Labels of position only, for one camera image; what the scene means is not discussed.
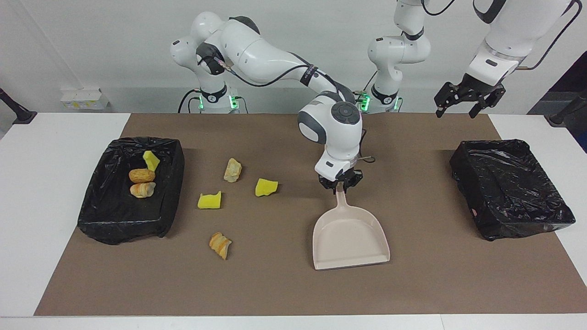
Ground pale beige rock-like chunk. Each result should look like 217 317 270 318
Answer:
224 158 243 183

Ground black-lined bin with pink mark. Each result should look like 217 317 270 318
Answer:
449 139 576 242

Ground brown table mat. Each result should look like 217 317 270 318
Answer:
34 114 587 317

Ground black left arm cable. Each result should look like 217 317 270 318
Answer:
422 0 578 72

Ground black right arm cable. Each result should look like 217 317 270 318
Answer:
216 57 377 163

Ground black stand leg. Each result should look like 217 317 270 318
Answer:
545 89 587 127
0 87 37 124

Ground yellow sponge piece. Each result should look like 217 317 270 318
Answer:
143 150 161 172
255 179 279 198
197 191 222 209

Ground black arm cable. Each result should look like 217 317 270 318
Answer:
216 57 377 163
422 0 578 72

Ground beige plastic dustpan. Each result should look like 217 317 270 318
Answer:
313 187 391 270

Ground black right base cable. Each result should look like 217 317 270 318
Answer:
178 89 202 114

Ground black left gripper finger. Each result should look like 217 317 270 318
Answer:
469 87 506 119
434 82 464 119

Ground white wall socket box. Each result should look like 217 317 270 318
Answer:
61 88 110 110

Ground orange white striped pastry toy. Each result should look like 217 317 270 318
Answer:
130 182 156 198
209 232 232 260

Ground brown potato-shaped toy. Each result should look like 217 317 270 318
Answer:
128 168 156 184

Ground black-lined trash bin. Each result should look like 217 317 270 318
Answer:
77 136 185 245

